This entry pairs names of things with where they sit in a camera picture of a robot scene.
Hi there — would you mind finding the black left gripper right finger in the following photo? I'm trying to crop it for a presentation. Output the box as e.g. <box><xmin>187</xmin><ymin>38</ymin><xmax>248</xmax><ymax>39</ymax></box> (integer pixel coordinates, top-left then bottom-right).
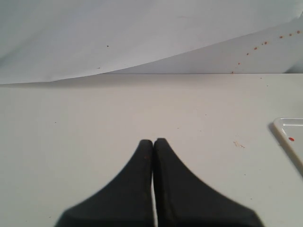
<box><xmin>153</xmin><ymin>138</ymin><xmax>263</xmax><ymax>227</ymax></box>

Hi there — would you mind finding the white rectangular plastic tray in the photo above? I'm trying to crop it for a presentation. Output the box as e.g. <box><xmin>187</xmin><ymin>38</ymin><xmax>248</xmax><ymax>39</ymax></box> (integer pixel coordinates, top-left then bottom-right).
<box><xmin>273</xmin><ymin>118</ymin><xmax>303</xmax><ymax>177</ymax></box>

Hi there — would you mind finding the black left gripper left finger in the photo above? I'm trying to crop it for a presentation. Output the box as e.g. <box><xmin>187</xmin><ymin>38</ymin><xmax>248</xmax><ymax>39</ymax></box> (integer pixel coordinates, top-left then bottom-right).
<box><xmin>56</xmin><ymin>140</ymin><xmax>154</xmax><ymax>227</ymax></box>

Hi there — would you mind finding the white backdrop sheet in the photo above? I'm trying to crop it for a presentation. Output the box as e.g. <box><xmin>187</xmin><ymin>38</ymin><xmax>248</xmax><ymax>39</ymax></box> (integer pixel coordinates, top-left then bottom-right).
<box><xmin>0</xmin><ymin>0</ymin><xmax>303</xmax><ymax>84</ymax></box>

